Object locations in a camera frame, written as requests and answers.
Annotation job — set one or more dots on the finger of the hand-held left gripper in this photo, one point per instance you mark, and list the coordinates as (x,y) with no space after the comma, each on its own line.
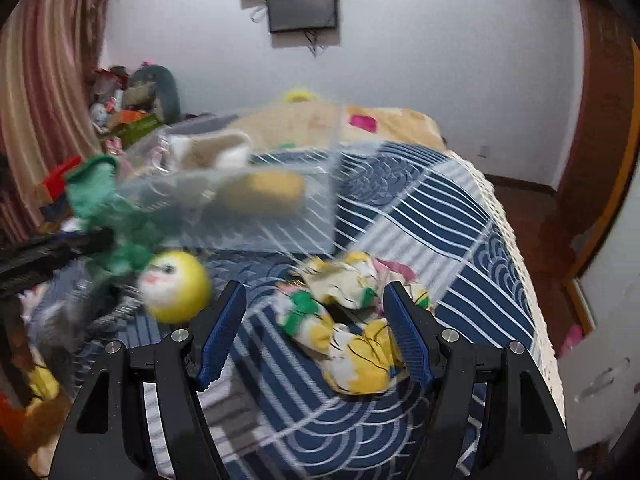
(50,257)

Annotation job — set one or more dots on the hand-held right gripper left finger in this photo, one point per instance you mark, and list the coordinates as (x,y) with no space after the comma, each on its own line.
(222,330)

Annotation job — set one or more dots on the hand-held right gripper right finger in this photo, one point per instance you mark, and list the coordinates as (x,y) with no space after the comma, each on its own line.
(406,332)

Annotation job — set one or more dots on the yellow and white printed plush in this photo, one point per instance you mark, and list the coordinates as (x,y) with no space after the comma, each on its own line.
(357,360)

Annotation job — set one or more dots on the green doll with yellow head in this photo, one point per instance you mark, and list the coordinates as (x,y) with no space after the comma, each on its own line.
(175,285)

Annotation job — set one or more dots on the clear plastic storage box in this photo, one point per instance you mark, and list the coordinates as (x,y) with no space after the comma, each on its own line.
(300,227)

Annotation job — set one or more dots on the blue patterned bed quilt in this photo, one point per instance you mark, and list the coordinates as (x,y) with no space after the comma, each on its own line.
(440,240)

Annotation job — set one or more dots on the yellow and orange plush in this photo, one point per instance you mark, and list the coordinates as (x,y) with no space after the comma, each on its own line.
(35,395)

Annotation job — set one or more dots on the yellow-brown plush toy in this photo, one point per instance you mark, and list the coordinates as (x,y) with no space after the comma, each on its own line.
(265,190)

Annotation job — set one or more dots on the pile of assorted toys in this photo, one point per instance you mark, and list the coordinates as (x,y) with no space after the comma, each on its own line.
(117,110)

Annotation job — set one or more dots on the pink cloth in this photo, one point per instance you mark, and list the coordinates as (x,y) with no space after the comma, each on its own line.
(571,337)

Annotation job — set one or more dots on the striped curtain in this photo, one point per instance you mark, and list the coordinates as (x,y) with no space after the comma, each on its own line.
(45,85)

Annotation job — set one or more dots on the white and beige plush toy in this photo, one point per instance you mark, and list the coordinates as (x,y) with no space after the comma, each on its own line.
(210,150)

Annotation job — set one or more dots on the white cabinet door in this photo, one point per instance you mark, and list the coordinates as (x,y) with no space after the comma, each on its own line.
(600,395)

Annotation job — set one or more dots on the grey-blue plush dinosaur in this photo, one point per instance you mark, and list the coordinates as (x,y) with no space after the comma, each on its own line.
(162,87)

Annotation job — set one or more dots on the small yellow plush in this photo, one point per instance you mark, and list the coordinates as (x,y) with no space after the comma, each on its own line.
(300,94)

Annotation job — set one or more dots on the wooden door frame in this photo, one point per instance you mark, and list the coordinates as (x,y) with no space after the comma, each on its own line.
(595,110)

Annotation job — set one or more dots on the small wall monitor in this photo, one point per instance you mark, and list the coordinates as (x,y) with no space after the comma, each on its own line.
(302,8)

